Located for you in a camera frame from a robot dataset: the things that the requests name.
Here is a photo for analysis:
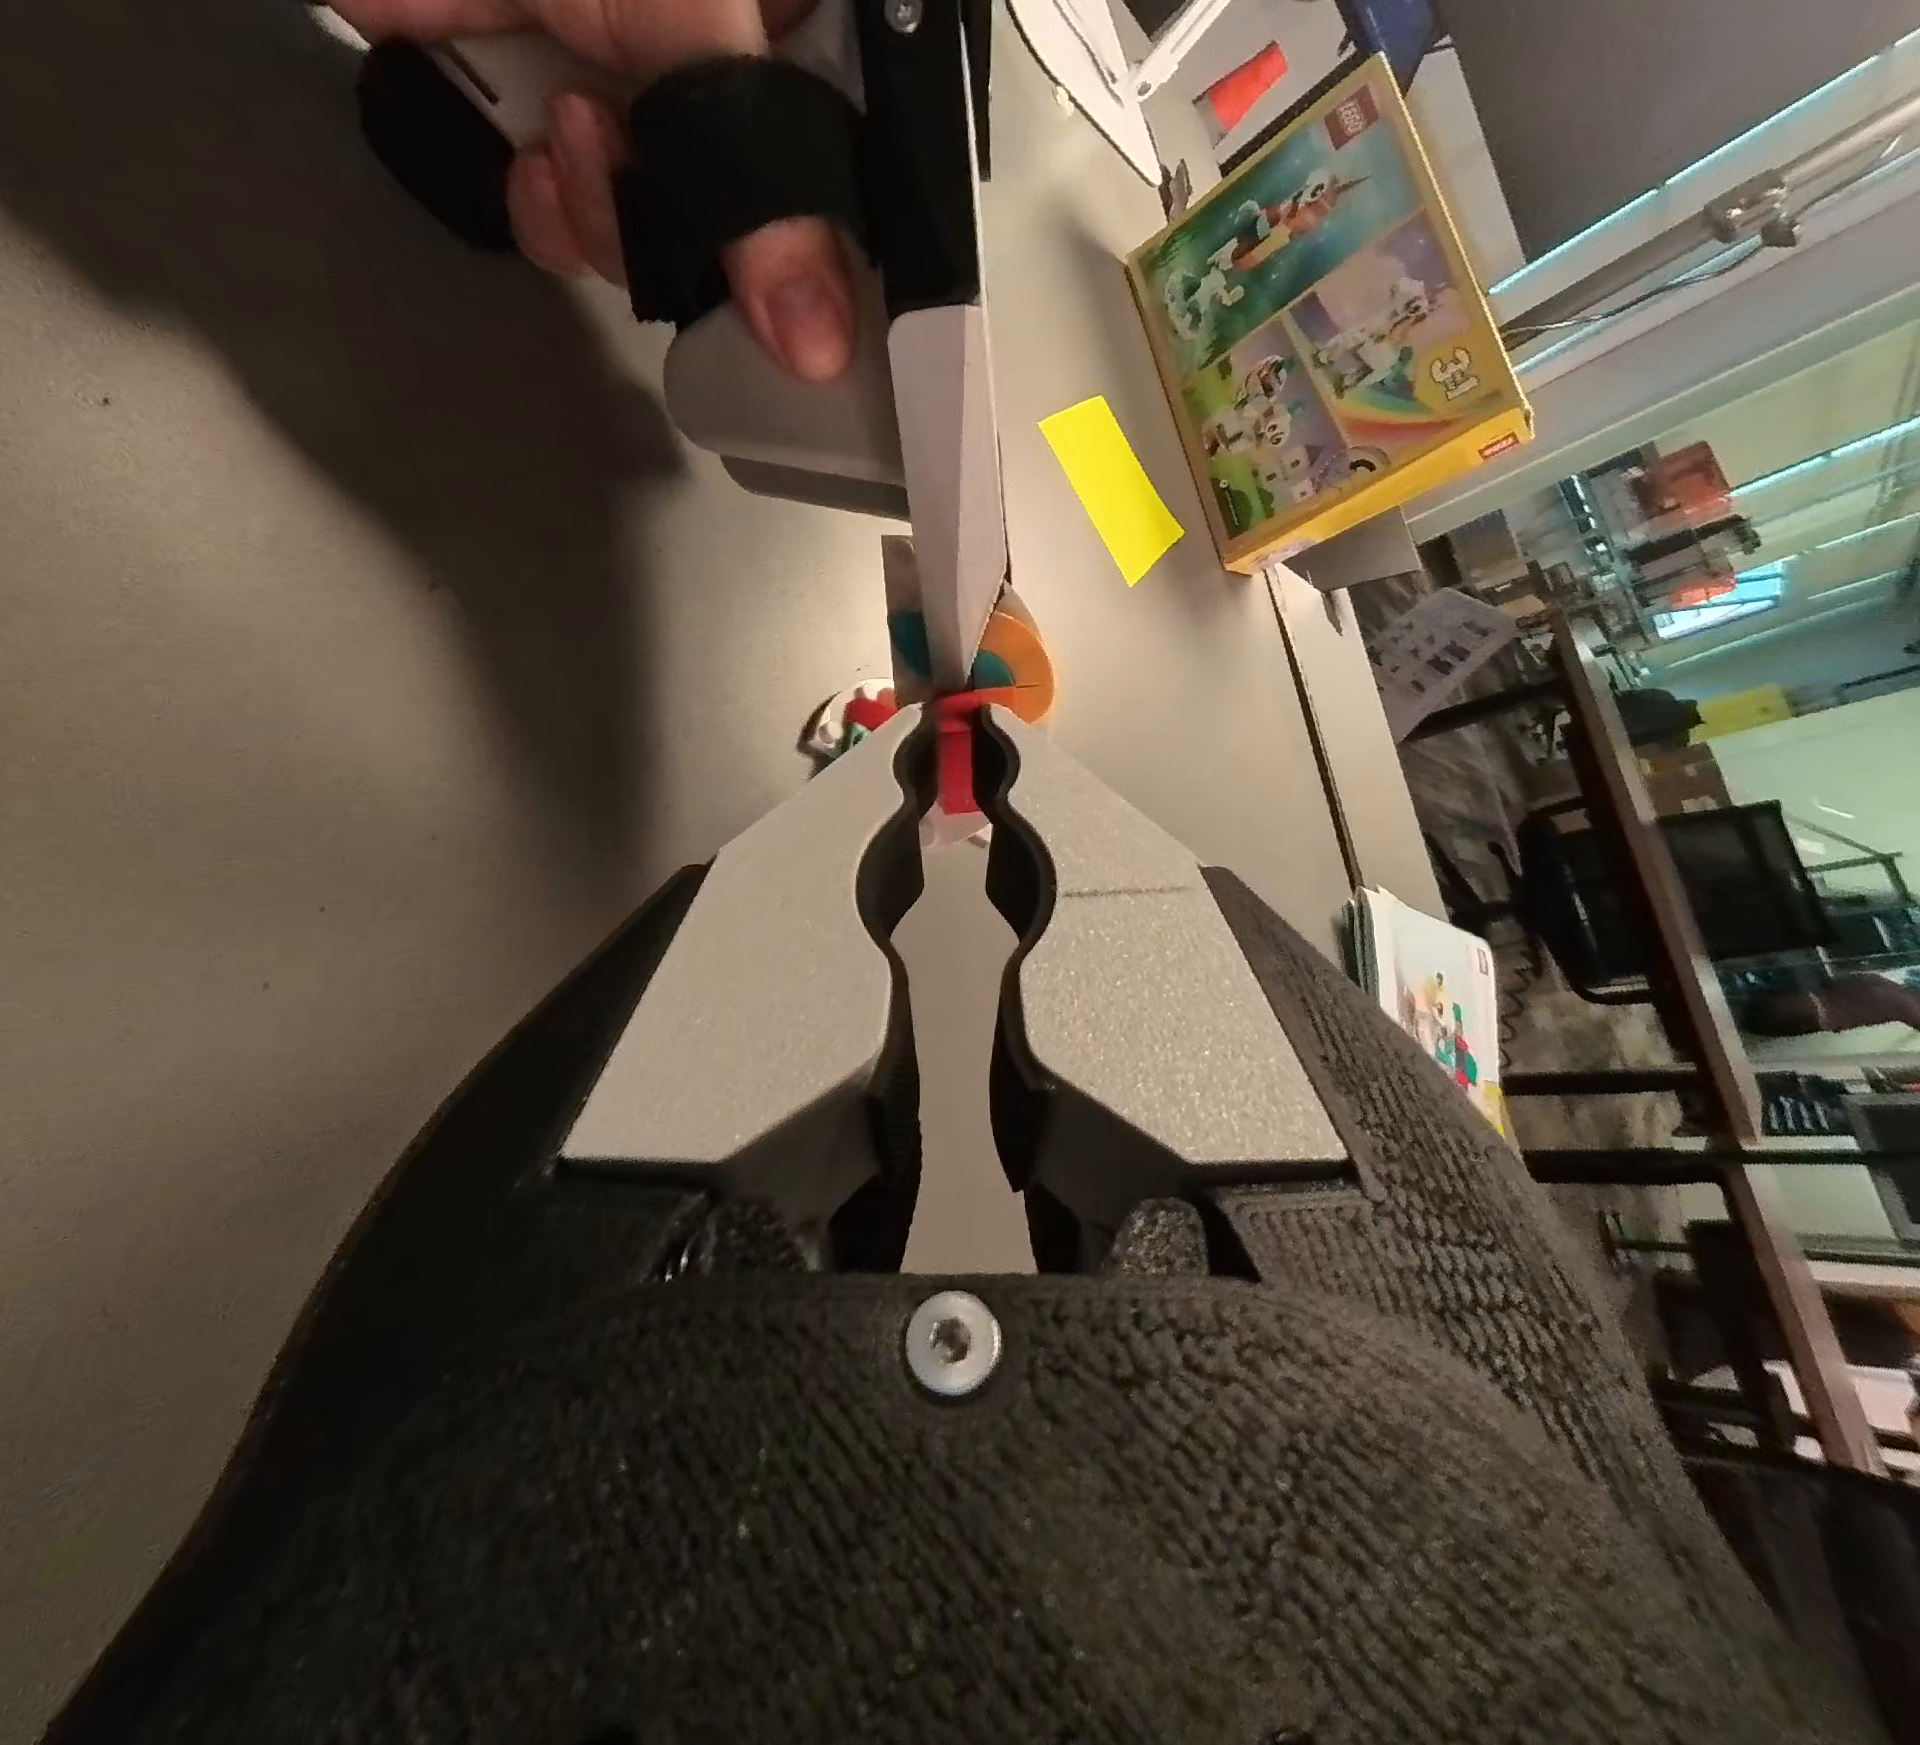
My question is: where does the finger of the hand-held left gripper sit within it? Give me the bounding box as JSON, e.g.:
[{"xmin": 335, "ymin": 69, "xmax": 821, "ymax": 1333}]
[{"xmin": 884, "ymin": 301, "xmax": 1014, "ymax": 705}]

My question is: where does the brown table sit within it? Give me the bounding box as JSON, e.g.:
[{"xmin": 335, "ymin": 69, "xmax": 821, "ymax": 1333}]
[{"xmin": 1551, "ymin": 619, "xmax": 1891, "ymax": 1479}]

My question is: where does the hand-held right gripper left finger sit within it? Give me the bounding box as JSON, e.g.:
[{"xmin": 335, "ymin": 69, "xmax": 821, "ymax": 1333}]
[{"xmin": 554, "ymin": 703, "xmax": 926, "ymax": 1277}]

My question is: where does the wooden book stand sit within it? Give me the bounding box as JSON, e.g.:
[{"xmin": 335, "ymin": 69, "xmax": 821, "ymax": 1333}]
[{"xmin": 998, "ymin": 0, "xmax": 1652, "ymax": 187}]

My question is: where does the red toy brick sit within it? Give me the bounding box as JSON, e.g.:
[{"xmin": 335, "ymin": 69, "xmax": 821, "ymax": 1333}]
[{"xmin": 933, "ymin": 696, "xmax": 994, "ymax": 854}]

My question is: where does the yellow toy set box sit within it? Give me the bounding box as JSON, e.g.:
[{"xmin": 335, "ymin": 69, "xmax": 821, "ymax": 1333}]
[{"xmin": 1126, "ymin": 53, "xmax": 1535, "ymax": 577}]

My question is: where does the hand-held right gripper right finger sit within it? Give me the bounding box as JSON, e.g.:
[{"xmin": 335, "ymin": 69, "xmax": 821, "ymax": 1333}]
[{"xmin": 979, "ymin": 710, "xmax": 1355, "ymax": 1278}]

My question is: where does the instruction booklet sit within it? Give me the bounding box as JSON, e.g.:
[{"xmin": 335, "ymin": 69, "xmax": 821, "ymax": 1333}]
[{"xmin": 1348, "ymin": 886, "xmax": 1509, "ymax": 1133}]

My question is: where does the black light stand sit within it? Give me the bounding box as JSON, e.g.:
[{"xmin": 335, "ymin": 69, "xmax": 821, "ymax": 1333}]
[{"xmin": 1500, "ymin": 94, "xmax": 1920, "ymax": 330}]

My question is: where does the black office chair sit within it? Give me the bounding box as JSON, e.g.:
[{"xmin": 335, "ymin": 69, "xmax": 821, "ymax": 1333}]
[{"xmin": 1515, "ymin": 800, "xmax": 1839, "ymax": 1011}]

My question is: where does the grey slanted panel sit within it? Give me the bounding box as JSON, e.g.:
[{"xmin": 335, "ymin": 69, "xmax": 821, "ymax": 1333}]
[{"xmin": 1267, "ymin": 508, "xmax": 1419, "ymax": 596}]

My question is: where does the colourful brick plate assembly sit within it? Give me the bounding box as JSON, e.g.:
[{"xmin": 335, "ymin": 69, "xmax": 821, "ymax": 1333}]
[{"xmin": 801, "ymin": 537, "xmax": 1061, "ymax": 787}]

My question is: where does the yellow sticky note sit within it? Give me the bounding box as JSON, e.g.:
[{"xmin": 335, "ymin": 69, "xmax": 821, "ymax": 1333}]
[{"xmin": 1038, "ymin": 395, "xmax": 1186, "ymax": 583}]

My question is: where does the printed paper sheet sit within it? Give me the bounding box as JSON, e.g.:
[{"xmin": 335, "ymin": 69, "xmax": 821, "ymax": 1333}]
[{"xmin": 1370, "ymin": 588, "xmax": 1517, "ymax": 735}]

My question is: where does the large dark monitor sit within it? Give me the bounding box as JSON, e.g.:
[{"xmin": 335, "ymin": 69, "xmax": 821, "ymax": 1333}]
[{"xmin": 1426, "ymin": 0, "xmax": 1920, "ymax": 278}]

